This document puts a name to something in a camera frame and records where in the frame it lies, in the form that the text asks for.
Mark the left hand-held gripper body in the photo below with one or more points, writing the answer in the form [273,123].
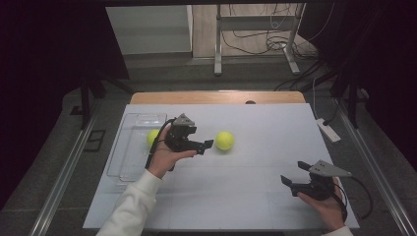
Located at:
[178,139]

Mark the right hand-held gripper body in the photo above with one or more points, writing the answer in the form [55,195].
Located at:
[318,187]

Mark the yellow tennis ball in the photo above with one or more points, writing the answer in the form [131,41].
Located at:
[151,137]
[224,141]

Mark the clear plastic container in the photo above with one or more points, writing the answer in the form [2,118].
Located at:
[131,154]

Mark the person's right hand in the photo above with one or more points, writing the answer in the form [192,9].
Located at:
[327,209]

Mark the person's left hand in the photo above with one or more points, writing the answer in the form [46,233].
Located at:
[164,160]

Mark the wooden table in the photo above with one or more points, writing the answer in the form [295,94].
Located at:
[196,97]

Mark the white board mat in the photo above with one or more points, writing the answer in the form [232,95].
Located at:
[255,203]

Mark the white power strip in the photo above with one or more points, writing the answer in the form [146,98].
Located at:
[327,130]

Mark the black metal stand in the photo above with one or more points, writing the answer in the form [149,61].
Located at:
[352,105]
[86,98]

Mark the white cabinet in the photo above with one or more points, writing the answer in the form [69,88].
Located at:
[147,29]

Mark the dark curtain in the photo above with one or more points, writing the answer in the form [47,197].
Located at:
[39,65]
[387,65]

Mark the aluminium rail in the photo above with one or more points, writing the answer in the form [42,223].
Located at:
[377,170]
[59,183]

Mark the black floor frame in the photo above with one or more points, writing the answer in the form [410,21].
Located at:
[94,141]

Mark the grey metal desk frame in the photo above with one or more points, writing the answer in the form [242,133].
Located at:
[218,46]

